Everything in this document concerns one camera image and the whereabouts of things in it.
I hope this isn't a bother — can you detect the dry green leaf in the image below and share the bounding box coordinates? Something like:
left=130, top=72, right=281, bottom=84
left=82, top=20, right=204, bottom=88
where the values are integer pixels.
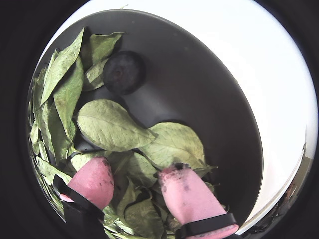
left=41, top=102, right=73, bottom=165
left=124, top=151, right=158, bottom=188
left=124, top=196, right=165, bottom=239

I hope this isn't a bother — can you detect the large oval green leaf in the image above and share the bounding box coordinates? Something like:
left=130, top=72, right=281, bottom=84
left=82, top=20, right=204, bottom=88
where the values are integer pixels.
left=76, top=99, right=158, bottom=152

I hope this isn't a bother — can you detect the broad crinkled green leaf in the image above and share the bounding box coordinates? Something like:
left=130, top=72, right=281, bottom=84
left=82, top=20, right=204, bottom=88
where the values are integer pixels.
left=139, top=121, right=218, bottom=178

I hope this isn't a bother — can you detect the dark blueberry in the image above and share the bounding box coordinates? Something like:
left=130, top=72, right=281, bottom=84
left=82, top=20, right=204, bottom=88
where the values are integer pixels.
left=102, top=51, right=147, bottom=96

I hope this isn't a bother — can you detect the curled green leaf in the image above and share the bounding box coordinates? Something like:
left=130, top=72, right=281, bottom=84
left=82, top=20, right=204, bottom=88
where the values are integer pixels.
left=81, top=31, right=125, bottom=72

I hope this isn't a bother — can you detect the long pointed green leaf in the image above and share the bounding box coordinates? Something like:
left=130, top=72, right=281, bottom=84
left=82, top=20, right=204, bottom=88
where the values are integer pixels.
left=39, top=27, right=85, bottom=107

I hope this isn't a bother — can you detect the small green leaf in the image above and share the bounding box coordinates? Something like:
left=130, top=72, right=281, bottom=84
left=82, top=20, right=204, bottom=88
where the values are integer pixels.
left=83, top=58, right=109, bottom=92

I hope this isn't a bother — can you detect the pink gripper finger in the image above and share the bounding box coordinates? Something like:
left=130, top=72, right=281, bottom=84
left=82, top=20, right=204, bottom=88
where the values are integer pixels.
left=158, top=163, right=239, bottom=239
left=52, top=156, right=115, bottom=239

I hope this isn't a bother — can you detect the dark round bowl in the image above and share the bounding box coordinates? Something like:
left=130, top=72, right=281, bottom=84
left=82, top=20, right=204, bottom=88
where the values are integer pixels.
left=26, top=9, right=264, bottom=239

